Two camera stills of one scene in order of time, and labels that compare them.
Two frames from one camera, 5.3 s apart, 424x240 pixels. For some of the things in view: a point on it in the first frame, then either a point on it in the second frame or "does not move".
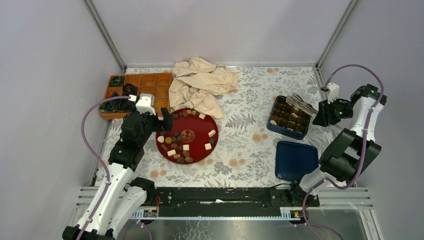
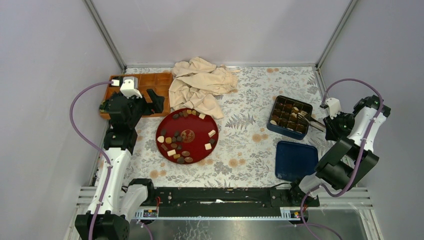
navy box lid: [294, 159] does not move
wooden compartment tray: [160, 85] does not move
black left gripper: [162, 125] -> [158, 102]
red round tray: [192, 139] does not move
